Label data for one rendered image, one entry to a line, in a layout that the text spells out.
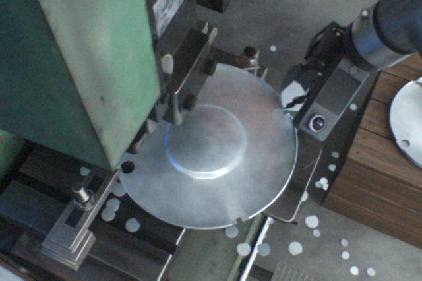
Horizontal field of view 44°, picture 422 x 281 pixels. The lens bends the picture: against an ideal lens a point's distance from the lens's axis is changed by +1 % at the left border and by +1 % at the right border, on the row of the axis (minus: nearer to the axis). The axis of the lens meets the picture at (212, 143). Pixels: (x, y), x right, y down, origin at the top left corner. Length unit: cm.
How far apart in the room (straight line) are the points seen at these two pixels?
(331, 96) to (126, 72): 33
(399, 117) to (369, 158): 14
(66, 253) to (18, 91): 42
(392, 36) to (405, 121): 78
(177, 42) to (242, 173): 24
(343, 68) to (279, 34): 126
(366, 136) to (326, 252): 41
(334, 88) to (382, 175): 68
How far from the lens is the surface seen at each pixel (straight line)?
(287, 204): 77
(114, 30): 38
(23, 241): 97
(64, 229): 81
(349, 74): 69
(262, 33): 194
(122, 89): 43
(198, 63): 66
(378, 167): 132
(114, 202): 86
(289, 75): 75
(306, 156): 81
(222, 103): 84
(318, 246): 159
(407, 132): 138
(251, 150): 80
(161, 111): 58
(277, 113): 84
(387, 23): 62
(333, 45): 74
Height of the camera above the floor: 150
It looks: 63 degrees down
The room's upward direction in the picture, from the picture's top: straight up
